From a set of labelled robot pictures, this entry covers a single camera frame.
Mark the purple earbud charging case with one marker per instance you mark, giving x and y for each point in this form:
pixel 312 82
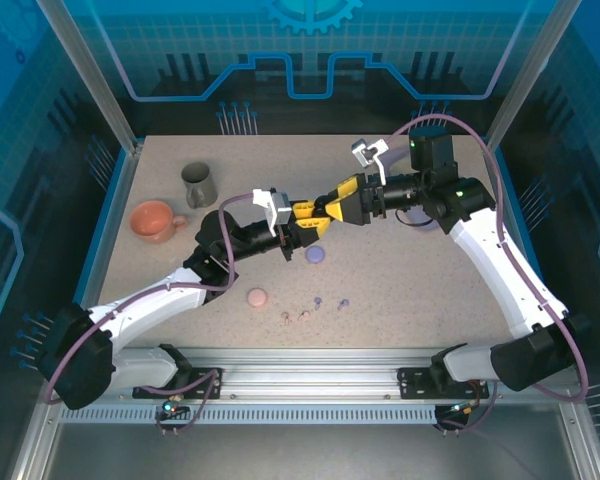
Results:
pixel 314 254

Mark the pink earbud charging case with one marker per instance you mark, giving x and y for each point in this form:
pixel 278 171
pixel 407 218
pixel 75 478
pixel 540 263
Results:
pixel 256 298

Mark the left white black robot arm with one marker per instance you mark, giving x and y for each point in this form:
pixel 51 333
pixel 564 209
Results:
pixel 145 302

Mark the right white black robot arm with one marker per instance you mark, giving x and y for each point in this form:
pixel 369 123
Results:
pixel 490 260

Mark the purple tray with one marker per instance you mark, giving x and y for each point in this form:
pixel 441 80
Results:
pixel 397 162

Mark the grey mug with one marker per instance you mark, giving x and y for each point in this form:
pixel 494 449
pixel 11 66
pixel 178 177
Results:
pixel 202 192

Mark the orange cup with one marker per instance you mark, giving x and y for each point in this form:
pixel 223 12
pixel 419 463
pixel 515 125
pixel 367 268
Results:
pixel 152 225

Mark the blue table side trim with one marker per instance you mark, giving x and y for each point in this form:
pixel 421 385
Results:
pixel 93 250

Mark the small LED controller board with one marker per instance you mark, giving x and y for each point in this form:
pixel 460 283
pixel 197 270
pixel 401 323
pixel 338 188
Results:
pixel 172 407
pixel 462 409

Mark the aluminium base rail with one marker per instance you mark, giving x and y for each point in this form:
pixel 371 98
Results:
pixel 305 380

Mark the left black mount plate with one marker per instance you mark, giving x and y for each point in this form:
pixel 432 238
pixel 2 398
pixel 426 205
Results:
pixel 200 382

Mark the black mount plate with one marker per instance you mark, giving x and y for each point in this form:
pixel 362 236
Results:
pixel 200 382
pixel 415 382

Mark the aluminium frame post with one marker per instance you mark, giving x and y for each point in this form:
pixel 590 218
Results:
pixel 92 75
pixel 528 75

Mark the right black mount plate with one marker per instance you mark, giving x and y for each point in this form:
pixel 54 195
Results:
pixel 415 382

